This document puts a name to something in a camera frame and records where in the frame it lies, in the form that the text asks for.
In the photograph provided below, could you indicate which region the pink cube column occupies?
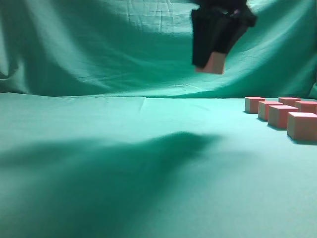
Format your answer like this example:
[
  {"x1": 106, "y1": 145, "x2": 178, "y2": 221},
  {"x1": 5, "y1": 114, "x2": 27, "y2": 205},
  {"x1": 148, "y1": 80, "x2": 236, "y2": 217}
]
[
  {"x1": 245, "y1": 97, "x2": 265, "y2": 114},
  {"x1": 258, "y1": 101, "x2": 283, "y2": 121},
  {"x1": 267, "y1": 105, "x2": 299, "y2": 129},
  {"x1": 295, "y1": 101, "x2": 317, "y2": 114},
  {"x1": 278, "y1": 97, "x2": 301, "y2": 107},
  {"x1": 287, "y1": 112, "x2": 317, "y2": 141}
]

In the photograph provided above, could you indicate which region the green cloth backdrop and cover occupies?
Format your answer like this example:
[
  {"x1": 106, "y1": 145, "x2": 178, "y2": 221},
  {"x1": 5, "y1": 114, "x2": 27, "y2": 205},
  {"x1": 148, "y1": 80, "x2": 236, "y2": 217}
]
[{"x1": 0, "y1": 0, "x2": 317, "y2": 238}]

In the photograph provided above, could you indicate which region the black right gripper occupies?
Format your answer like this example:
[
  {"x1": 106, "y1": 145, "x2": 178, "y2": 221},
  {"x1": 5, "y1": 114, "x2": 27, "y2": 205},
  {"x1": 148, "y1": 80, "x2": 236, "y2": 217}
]
[{"x1": 190, "y1": 0, "x2": 258, "y2": 68}]

